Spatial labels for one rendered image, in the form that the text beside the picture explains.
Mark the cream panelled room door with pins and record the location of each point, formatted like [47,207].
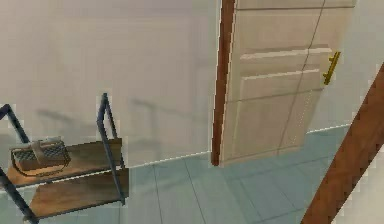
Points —
[270,100]

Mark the grey woven basket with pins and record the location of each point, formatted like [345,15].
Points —
[40,155]

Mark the wooden shelf with dark frame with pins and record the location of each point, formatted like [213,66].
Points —
[83,191]

